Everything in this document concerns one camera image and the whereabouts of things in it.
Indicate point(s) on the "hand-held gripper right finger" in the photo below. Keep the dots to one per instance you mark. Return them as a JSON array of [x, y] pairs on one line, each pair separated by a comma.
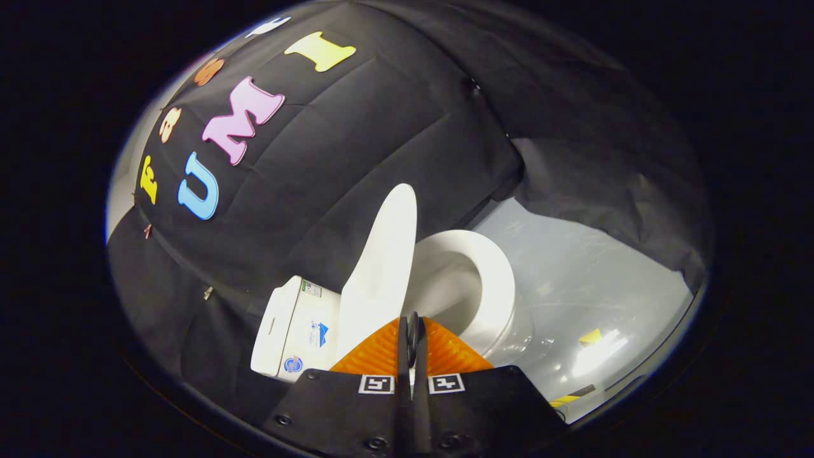
[[477, 413]]

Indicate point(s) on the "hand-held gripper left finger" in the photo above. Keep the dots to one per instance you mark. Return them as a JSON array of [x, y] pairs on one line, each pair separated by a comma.
[[356, 413]]

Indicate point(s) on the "white toilet lid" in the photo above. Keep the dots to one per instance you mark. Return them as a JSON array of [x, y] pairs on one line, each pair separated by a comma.
[[381, 273]]

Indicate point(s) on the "white toilet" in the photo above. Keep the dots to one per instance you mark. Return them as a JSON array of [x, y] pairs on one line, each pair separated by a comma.
[[493, 286]]

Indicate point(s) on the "yellow black striped floor tape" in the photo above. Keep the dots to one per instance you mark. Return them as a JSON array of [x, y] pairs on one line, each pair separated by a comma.
[[574, 394]]

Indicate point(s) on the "yellow floor tape piece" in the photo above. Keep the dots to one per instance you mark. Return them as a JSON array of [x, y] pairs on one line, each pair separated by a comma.
[[590, 336]]

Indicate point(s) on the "black backdrop cloth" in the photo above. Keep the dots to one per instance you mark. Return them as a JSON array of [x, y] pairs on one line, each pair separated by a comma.
[[356, 159]]

